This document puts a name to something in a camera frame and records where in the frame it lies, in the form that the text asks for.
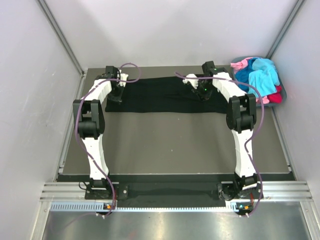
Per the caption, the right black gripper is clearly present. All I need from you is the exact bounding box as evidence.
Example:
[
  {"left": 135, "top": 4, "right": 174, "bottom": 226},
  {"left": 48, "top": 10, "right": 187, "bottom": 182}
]
[{"left": 191, "top": 80, "right": 214, "bottom": 102}]

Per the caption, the black t shirt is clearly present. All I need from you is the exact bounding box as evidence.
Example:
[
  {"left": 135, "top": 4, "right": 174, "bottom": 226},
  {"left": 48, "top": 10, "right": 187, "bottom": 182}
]
[{"left": 105, "top": 76, "right": 228, "bottom": 114}]

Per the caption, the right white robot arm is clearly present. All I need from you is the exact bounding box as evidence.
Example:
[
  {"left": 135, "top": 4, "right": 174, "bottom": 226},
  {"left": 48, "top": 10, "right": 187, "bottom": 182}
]
[{"left": 184, "top": 61, "right": 258, "bottom": 201}]

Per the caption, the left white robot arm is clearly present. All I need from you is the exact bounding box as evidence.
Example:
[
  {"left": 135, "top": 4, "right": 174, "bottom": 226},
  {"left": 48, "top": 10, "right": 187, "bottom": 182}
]
[{"left": 72, "top": 66, "right": 124, "bottom": 200}]

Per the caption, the pink t shirt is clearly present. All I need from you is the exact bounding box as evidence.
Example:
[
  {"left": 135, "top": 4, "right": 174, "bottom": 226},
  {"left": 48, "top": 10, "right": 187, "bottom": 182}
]
[{"left": 230, "top": 57, "right": 253, "bottom": 74}]

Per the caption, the dark blue t shirt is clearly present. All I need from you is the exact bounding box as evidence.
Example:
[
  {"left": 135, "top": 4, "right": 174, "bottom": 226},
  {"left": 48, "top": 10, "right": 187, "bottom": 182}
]
[{"left": 235, "top": 57, "right": 257, "bottom": 84}]

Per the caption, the blue-grey laundry basket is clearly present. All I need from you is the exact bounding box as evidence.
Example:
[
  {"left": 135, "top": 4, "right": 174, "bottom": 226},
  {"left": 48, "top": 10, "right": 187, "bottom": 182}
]
[{"left": 230, "top": 56, "right": 287, "bottom": 107}]

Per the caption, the light cyan t shirt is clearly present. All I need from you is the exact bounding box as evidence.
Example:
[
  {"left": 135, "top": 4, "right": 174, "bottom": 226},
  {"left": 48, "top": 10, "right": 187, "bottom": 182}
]
[{"left": 248, "top": 58, "right": 280, "bottom": 97}]

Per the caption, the red t shirt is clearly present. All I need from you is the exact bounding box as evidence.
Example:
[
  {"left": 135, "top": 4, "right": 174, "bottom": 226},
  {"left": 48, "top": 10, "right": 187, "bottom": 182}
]
[{"left": 267, "top": 85, "right": 283, "bottom": 104}]

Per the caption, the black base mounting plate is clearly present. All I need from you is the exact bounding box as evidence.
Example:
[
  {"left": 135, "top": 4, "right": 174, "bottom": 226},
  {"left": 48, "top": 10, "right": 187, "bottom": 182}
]
[{"left": 84, "top": 181, "right": 266, "bottom": 202}]

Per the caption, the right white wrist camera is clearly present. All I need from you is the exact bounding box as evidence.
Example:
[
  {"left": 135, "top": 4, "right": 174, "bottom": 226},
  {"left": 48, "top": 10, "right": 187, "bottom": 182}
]
[{"left": 182, "top": 73, "right": 199, "bottom": 90}]

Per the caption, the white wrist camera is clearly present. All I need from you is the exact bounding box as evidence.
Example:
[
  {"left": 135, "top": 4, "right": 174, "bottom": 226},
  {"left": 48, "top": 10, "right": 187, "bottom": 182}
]
[
  {"left": 182, "top": 73, "right": 199, "bottom": 90},
  {"left": 117, "top": 70, "right": 129, "bottom": 88}
]

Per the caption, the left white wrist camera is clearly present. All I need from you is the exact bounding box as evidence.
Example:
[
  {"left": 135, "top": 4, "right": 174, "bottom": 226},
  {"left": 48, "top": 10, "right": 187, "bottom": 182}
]
[{"left": 117, "top": 70, "right": 129, "bottom": 88}]

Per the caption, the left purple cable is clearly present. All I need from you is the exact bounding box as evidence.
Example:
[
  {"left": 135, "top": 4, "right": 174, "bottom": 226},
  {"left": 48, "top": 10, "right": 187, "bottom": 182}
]
[{"left": 74, "top": 62, "right": 142, "bottom": 217}]

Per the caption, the purple cable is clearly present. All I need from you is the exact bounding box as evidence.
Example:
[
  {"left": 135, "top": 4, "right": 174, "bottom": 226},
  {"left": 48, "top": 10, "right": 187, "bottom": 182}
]
[
  {"left": 74, "top": 62, "right": 142, "bottom": 217},
  {"left": 174, "top": 71, "right": 265, "bottom": 217}
]

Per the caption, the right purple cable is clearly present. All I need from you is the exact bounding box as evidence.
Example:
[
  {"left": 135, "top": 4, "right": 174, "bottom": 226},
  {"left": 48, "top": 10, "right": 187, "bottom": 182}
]
[{"left": 174, "top": 71, "right": 265, "bottom": 217}]

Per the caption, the left aluminium corner post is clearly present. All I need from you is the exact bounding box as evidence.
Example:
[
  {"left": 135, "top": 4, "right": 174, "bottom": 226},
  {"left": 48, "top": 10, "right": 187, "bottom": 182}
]
[{"left": 35, "top": 0, "right": 85, "bottom": 76}]

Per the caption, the aluminium corner post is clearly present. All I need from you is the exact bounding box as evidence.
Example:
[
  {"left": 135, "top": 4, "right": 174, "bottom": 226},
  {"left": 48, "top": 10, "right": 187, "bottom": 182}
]
[
  {"left": 265, "top": 0, "right": 306, "bottom": 59},
  {"left": 35, "top": 0, "right": 85, "bottom": 76}
]

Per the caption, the right aluminium corner post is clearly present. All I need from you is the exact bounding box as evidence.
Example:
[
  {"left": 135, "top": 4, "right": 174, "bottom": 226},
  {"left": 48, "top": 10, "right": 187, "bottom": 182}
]
[{"left": 265, "top": 0, "right": 306, "bottom": 59}]

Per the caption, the grey slotted cable duct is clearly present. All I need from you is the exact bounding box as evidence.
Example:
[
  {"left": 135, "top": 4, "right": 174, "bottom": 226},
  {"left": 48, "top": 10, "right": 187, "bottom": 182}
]
[{"left": 49, "top": 200, "right": 249, "bottom": 213}]

